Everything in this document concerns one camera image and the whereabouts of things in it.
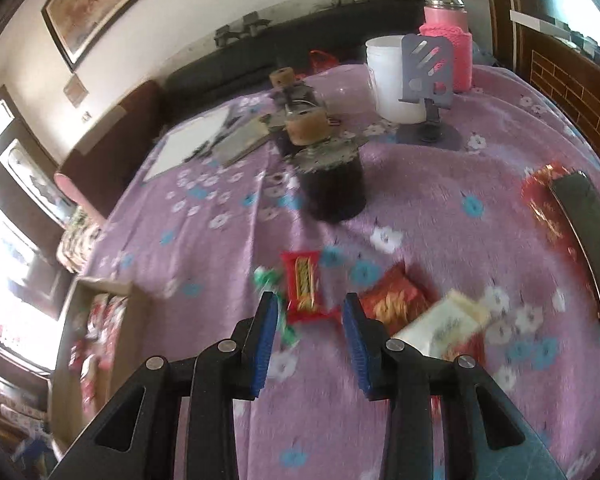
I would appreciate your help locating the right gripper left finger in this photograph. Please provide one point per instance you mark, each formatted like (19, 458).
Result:
(134, 435)

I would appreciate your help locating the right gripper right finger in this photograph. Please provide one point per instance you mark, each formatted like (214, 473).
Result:
(484, 435)

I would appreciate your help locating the dark red snack bag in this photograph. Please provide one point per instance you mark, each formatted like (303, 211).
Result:
(394, 300)

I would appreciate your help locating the red gold snack bar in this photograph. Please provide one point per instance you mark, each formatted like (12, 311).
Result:
(305, 300)

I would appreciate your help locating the pink cartoon snack bag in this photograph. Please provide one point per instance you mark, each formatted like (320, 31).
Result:
(96, 335)

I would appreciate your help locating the green clear candy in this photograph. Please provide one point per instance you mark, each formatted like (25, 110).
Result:
(271, 280)

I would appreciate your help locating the cardboard box tray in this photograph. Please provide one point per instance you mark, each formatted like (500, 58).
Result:
(64, 400)

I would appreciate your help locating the white wrapped snack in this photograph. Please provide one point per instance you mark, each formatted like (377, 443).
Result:
(451, 327)

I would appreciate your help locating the purple floral tablecloth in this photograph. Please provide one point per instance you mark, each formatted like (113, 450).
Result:
(193, 237)

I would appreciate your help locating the maroon armchair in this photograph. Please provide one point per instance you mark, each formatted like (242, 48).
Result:
(101, 166)

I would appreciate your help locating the white paper sheet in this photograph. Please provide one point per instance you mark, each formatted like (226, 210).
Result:
(185, 139)

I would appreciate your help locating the grey notebook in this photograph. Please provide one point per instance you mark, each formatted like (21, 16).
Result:
(241, 142)

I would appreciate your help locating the black pot wooden knob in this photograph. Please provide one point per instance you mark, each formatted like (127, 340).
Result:
(290, 95)
(328, 168)

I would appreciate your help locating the rear black pot wooden knob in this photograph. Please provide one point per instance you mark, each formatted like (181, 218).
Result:
(290, 95)

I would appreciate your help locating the black sofa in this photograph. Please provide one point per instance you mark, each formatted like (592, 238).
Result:
(341, 31)

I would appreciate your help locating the white plastic container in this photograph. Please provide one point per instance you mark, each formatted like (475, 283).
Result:
(384, 63)

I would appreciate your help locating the pink thermos bottle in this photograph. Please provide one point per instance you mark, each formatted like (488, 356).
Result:
(449, 19)

